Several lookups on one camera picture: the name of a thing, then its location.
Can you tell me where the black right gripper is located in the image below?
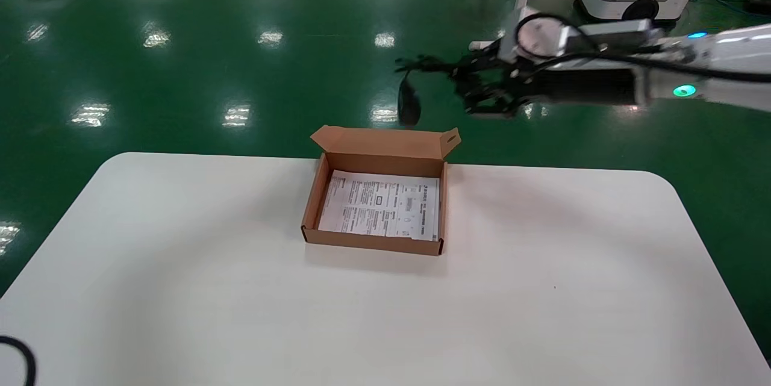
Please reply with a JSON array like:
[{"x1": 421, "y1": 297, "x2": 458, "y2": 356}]
[{"x1": 395, "y1": 54, "x2": 639, "y2": 119}]

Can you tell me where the black wired computer mouse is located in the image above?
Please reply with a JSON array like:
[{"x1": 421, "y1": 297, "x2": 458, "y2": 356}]
[{"x1": 396, "y1": 56, "x2": 423, "y2": 128}]

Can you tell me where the black power cable with plug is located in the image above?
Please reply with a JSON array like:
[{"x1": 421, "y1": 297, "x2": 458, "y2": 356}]
[{"x1": 0, "y1": 336, "x2": 37, "y2": 386}]

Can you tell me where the brown cardboard box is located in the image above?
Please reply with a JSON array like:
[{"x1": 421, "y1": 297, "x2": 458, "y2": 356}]
[{"x1": 301, "y1": 125, "x2": 462, "y2": 257}]

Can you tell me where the printed white paper sheet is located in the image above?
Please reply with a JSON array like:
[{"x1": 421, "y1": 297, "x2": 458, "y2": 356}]
[{"x1": 318, "y1": 170, "x2": 441, "y2": 241}]

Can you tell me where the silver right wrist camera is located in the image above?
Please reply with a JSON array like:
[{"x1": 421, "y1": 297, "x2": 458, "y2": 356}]
[{"x1": 499, "y1": 8, "x2": 660, "y2": 64}]

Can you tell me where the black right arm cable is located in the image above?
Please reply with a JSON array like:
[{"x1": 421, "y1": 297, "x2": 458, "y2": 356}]
[{"x1": 515, "y1": 13, "x2": 771, "y2": 82}]

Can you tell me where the blue floor cable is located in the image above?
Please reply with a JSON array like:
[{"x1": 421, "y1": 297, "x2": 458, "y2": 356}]
[{"x1": 693, "y1": 0, "x2": 751, "y2": 16}]

